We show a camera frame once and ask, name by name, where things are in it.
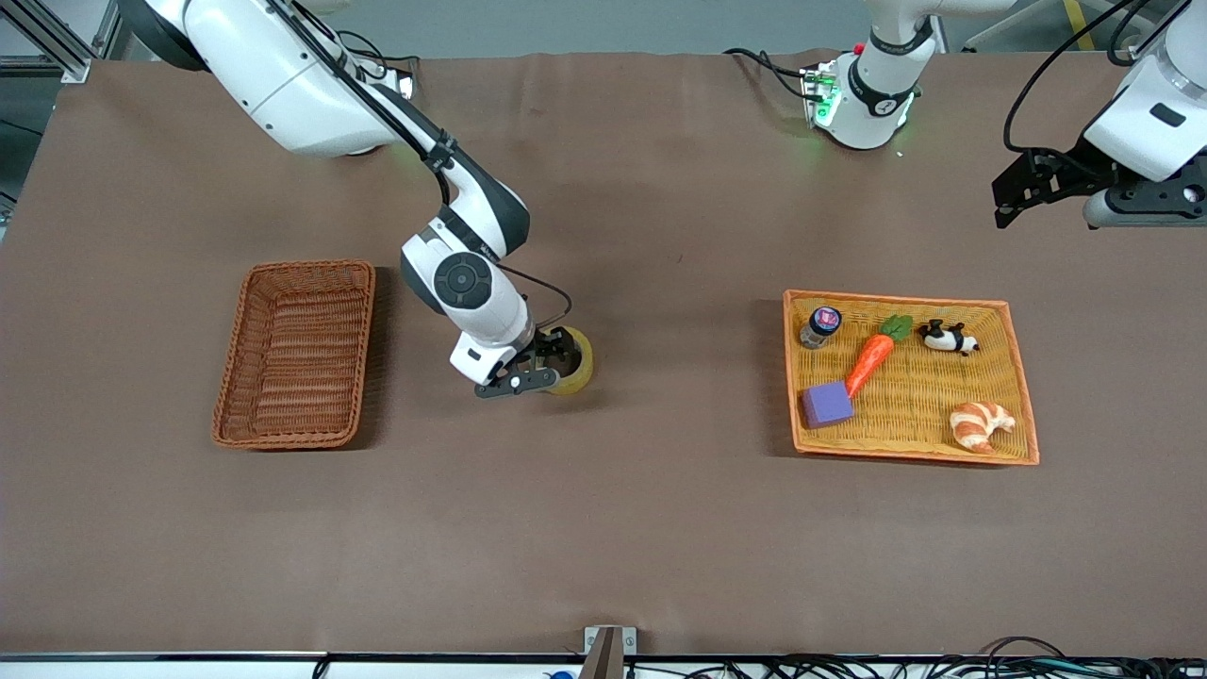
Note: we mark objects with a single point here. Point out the orange woven flat tray basket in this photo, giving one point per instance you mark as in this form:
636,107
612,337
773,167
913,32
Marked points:
915,424

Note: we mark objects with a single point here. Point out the brown woven rectangular basket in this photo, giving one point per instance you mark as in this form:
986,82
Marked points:
297,358

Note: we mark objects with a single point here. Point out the purple foam cube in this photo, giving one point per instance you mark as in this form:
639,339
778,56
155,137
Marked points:
827,405

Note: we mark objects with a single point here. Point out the grey metal bracket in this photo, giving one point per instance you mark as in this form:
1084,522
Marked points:
608,651

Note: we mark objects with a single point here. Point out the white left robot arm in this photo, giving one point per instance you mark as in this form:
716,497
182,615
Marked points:
872,104

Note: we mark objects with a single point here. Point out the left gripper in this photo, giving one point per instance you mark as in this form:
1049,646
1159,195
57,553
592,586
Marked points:
1064,173

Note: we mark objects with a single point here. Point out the aluminium frame profile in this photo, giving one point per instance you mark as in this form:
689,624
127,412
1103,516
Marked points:
57,47

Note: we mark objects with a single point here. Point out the small jar purple lid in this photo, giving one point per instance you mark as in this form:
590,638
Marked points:
820,325

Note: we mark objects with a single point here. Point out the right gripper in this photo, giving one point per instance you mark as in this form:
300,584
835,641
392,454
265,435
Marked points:
550,350

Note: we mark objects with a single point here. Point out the orange toy carrot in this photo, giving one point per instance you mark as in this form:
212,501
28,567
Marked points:
872,358

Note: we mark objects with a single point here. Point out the toy croissant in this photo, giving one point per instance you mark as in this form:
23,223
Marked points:
976,424

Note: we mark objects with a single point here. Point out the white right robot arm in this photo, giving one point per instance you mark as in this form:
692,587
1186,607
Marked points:
283,75

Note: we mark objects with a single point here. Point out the yellow tape roll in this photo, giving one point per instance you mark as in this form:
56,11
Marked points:
586,363

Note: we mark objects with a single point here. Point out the brown table mat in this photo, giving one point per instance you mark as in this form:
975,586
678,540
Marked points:
603,528

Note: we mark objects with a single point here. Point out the black white panda toy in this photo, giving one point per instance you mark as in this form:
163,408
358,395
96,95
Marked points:
943,337

